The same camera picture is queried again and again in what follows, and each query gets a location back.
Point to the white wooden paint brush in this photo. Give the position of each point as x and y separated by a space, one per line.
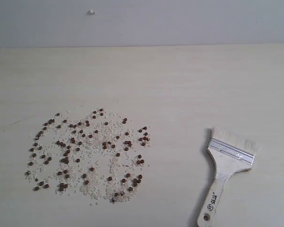
231 154

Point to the beans and rice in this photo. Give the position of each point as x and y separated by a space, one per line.
101 155

